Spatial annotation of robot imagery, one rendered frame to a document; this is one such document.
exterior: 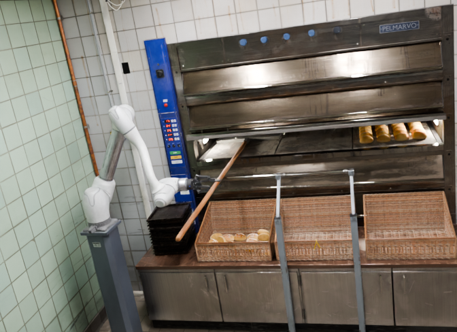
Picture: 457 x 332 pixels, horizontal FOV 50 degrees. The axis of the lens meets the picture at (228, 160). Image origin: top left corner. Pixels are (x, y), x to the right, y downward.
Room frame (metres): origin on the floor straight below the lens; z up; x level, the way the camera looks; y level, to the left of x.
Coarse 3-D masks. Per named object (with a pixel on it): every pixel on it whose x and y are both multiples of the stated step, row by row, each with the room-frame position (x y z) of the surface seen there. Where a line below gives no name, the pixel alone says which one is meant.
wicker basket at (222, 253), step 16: (208, 208) 3.55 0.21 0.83; (224, 208) 3.57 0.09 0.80; (240, 208) 3.53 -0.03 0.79; (256, 208) 3.50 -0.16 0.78; (272, 208) 3.46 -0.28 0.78; (208, 224) 3.49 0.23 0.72; (224, 224) 3.55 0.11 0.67; (240, 224) 3.51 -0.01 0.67; (256, 224) 3.47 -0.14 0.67; (272, 224) 3.19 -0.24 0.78; (208, 240) 3.43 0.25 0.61; (272, 240) 3.11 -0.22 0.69; (208, 256) 3.15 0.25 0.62; (224, 256) 3.12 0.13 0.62; (240, 256) 3.09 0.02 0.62; (256, 256) 3.06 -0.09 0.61; (272, 256) 3.06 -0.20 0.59
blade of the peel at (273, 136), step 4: (240, 136) 4.23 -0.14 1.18; (244, 136) 4.21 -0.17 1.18; (248, 136) 4.18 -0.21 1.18; (252, 136) 4.16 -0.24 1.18; (256, 136) 4.14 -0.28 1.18; (260, 136) 4.12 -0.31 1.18; (264, 136) 4.10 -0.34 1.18; (268, 136) 4.08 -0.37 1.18; (272, 136) 3.97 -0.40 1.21; (276, 136) 3.96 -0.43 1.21; (280, 136) 4.02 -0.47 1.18; (220, 140) 4.10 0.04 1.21; (224, 140) 4.09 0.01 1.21; (228, 140) 4.08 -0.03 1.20; (232, 140) 4.07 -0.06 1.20; (236, 140) 4.06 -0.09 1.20; (240, 140) 4.05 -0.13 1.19; (252, 140) 4.02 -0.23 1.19; (256, 140) 4.01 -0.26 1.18; (260, 140) 4.00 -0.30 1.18
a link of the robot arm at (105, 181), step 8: (112, 136) 3.28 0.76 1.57; (120, 136) 3.28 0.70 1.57; (112, 144) 3.27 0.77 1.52; (120, 144) 3.29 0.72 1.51; (112, 152) 3.27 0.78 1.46; (120, 152) 3.31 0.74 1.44; (104, 160) 3.29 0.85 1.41; (112, 160) 3.27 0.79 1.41; (104, 168) 3.28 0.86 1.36; (112, 168) 3.28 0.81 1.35; (104, 176) 3.27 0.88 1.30; (112, 176) 3.29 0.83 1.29; (96, 184) 3.26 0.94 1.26; (104, 184) 3.25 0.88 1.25; (112, 184) 3.28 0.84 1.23; (112, 192) 3.28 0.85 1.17
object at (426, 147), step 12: (420, 144) 3.25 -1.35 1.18; (432, 144) 3.21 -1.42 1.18; (252, 156) 3.58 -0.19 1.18; (264, 156) 3.53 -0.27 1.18; (276, 156) 3.49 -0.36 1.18; (288, 156) 3.47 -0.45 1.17; (300, 156) 3.44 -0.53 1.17; (312, 156) 3.42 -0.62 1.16; (324, 156) 3.39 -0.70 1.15; (336, 156) 3.37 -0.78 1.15
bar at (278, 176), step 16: (240, 176) 3.19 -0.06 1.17; (256, 176) 3.16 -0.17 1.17; (272, 176) 3.12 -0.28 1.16; (288, 176) 3.09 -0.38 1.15; (352, 176) 2.97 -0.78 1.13; (352, 192) 2.89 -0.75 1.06; (352, 208) 2.81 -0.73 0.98; (352, 224) 2.76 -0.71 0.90; (352, 240) 2.77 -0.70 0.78; (288, 288) 2.89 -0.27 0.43; (288, 304) 2.90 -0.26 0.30; (288, 320) 2.90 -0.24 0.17
